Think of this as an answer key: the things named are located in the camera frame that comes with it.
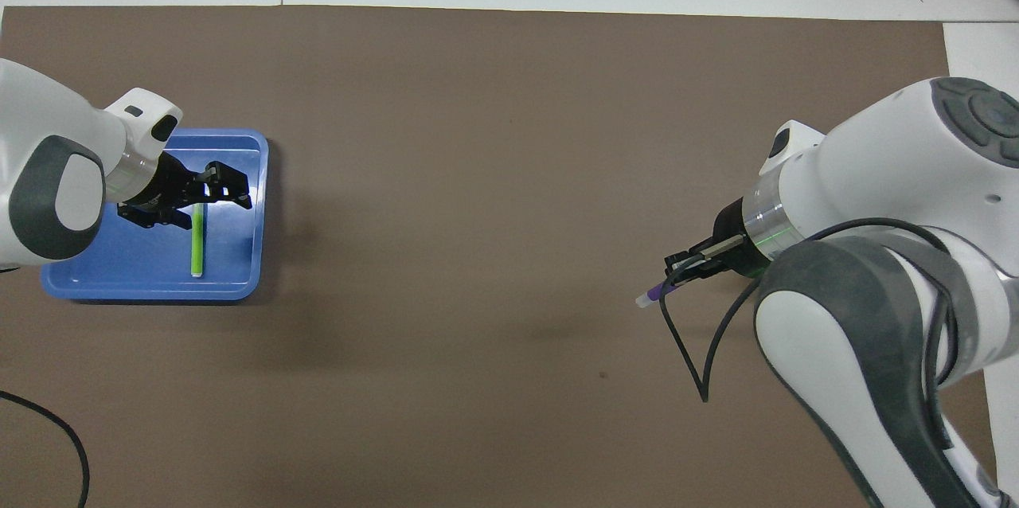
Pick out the green pen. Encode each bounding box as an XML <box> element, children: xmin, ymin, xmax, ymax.
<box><xmin>190</xmin><ymin>203</ymin><xmax>206</xmax><ymax>279</ymax></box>

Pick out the blue plastic tray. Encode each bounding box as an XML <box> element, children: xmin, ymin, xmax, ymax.
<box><xmin>40</xmin><ymin>127</ymin><xmax>270</xmax><ymax>302</ymax></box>

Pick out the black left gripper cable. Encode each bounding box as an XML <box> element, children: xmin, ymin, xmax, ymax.
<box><xmin>0</xmin><ymin>390</ymin><xmax>90</xmax><ymax>508</ymax></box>

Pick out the brown table mat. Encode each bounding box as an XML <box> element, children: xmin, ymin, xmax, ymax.
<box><xmin>0</xmin><ymin>5</ymin><xmax>1000</xmax><ymax>508</ymax></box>

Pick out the purple pen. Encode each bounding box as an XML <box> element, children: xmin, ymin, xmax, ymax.
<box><xmin>635</xmin><ymin>283</ymin><xmax>677</xmax><ymax>308</ymax></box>

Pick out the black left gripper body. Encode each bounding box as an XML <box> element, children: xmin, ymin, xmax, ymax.
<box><xmin>127</xmin><ymin>154</ymin><xmax>200</xmax><ymax>210</ymax></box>

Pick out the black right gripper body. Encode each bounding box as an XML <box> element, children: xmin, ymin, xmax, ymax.
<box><xmin>693</xmin><ymin>200</ymin><xmax>765</xmax><ymax>279</ymax></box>

